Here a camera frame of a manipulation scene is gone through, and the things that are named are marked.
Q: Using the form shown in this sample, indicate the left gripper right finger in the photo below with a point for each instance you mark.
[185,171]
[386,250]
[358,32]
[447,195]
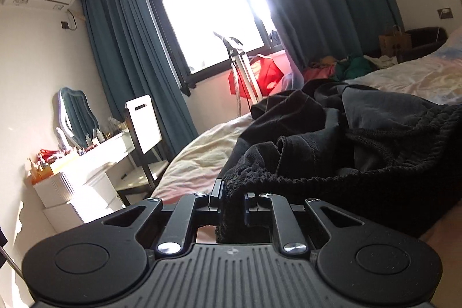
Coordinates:
[275,213]

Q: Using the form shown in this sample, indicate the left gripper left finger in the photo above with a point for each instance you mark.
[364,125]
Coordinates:
[191,212]

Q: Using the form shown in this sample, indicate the black pants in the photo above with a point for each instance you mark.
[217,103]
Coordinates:
[391,158]

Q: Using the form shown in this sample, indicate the white back chair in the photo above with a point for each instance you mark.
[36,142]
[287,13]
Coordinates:
[146,135]

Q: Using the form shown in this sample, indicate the white vanity dresser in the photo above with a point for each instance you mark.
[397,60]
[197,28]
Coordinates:
[81,191]

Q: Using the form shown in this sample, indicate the wavy vanity mirror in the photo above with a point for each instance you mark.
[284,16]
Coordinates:
[75,116]

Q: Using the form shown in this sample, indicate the light blue cloth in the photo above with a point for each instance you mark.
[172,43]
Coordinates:
[293,80]

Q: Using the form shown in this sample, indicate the red bag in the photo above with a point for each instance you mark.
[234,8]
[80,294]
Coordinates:
[267,75]

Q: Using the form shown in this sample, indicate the pink cloth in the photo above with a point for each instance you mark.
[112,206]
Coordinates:
[315,73]

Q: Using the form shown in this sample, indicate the white garment steamer stand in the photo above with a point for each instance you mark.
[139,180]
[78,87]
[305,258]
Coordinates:
[242,72]

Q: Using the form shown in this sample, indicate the left teal curtain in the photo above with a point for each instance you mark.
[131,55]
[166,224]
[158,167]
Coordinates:
[132,62]

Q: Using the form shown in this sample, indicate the green garment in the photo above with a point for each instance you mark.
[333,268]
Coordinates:
[353,67]

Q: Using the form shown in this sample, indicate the white cloth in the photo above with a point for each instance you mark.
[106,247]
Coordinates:
[382,62]

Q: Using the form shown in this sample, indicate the pastel bed sheet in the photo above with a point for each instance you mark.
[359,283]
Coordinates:
[435,77]

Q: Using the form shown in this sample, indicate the brown paper bag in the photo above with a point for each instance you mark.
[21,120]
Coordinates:
[395,42]

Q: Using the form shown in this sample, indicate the dark framed window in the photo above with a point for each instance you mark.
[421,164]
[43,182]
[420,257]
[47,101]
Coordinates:
[193,31]

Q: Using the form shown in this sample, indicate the black armchair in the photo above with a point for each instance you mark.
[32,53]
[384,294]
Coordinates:
[424,41]

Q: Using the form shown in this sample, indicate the wall socket plate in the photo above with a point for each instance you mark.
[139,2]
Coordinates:
[445,13]

